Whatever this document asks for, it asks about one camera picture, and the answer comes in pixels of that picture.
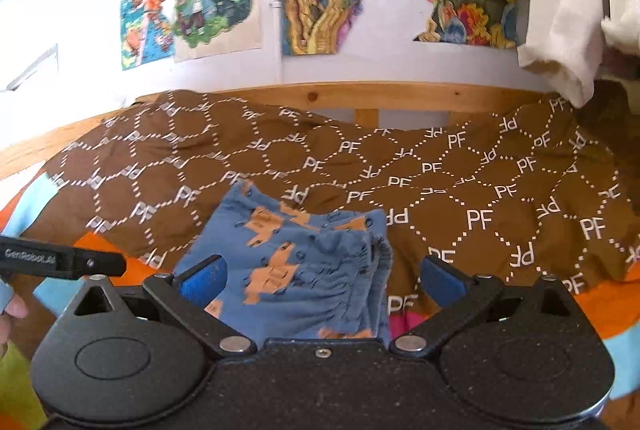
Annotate blue pants with orange trucks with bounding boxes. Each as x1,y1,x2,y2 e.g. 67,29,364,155
174,181,393,346

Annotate person's left hand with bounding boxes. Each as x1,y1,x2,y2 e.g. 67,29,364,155
0,293,28,346

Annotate brown PF patterned blanket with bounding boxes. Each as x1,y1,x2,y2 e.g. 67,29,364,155
0,88,640,401

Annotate colourful left poster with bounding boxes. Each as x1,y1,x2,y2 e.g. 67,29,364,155
120,0,174,70

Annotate wooden bed frame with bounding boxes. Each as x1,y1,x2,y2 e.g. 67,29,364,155
1,81,541,179

